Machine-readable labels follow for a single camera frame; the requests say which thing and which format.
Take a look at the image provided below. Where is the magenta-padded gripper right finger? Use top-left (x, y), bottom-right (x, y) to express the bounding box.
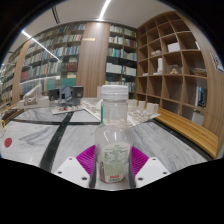
top-left (128, 145), bottom-right (171, 189)

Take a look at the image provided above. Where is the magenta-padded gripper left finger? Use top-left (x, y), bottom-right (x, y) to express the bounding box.
top-left (54, 145), bottom-right (98, 189)

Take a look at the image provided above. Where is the clear plastic drink bottle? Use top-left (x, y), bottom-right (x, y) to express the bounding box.
top-left (94, 84), bottom-right (135, 184)

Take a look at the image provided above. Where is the white city block model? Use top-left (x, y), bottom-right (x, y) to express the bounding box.
top-left (81, 85), bottom-right (161, 127)

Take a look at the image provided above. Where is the curved wooden slat bench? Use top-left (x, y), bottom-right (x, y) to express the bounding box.
top-left (154, 107), bottom-right (219, 159)

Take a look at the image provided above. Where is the dark grey building model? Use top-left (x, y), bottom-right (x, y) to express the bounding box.
top-left (48, 85), bottom-right (85, 115)

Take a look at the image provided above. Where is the flat round red coaster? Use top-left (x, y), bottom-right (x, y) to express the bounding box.
top-left (3, 137), bottom-right (13, 149)

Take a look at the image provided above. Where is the beige architectural building model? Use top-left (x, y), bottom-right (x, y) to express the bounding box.
top-left (16, 83), bottom-right (51, 109)

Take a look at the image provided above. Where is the wooden cubby shelf unit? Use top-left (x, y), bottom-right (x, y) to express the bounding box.
top-left (134, 11), bottom-right (224, 134)

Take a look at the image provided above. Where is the straight ceiling light strip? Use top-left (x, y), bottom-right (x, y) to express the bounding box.
top-left (98, 0), bottom-right (113, 21)

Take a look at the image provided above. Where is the tall wooden bookshelf wall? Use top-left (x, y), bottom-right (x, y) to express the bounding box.
top-left (0, 21), bottom-right (138, 106)

